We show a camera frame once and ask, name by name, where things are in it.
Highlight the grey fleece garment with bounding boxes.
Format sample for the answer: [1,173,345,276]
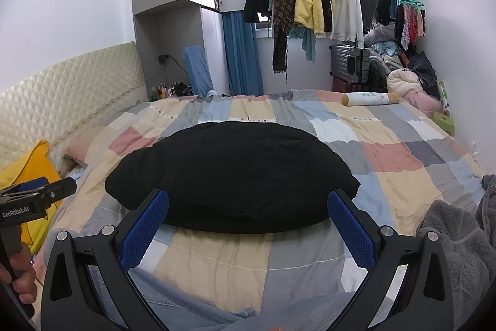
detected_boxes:
[417,175,495,329]

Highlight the dark plaid scarf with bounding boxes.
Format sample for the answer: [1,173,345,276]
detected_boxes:
[272,0,295,75]

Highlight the white hanging sweatshirt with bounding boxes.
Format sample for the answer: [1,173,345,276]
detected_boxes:
[333,0,364,49]

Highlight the yellow pillow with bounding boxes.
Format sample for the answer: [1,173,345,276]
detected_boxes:
[1,139,61,255]

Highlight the left hand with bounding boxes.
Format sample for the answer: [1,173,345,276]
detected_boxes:
[1,242,37,304]

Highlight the black puffy jacket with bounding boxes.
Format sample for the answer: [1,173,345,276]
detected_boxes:
[105,122,360,235]

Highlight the patchwork pastel bed quilt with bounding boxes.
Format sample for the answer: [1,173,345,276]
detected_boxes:
[36,90,483,312]

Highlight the blue covered chair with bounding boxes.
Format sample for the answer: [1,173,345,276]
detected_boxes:
[183,45,214,97]

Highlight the teal hanging garment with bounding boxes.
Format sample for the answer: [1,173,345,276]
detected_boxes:
[288,24,316,63]

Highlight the white cylindrical bolster pillow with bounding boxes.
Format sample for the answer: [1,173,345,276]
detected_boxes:
[341,92,400,107]

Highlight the grey ribbed suitcase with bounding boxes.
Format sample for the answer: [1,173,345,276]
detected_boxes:
[330,44,370,85]

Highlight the green box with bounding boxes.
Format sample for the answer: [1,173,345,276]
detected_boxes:
[432,112,455,136]

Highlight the bottles on nightstand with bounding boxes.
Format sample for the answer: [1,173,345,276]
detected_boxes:
[149,82,193,102]

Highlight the cream quilted headboard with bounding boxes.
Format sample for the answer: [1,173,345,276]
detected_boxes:
[1,42,147,175]

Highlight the blue curtain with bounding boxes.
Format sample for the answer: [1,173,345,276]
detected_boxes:
[221,11,264,96]

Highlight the blue jeans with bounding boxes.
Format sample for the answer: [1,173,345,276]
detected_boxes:
[86,264,369,331]

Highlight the cream plush cushion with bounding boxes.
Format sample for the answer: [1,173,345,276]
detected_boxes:
[387,68,422,97]

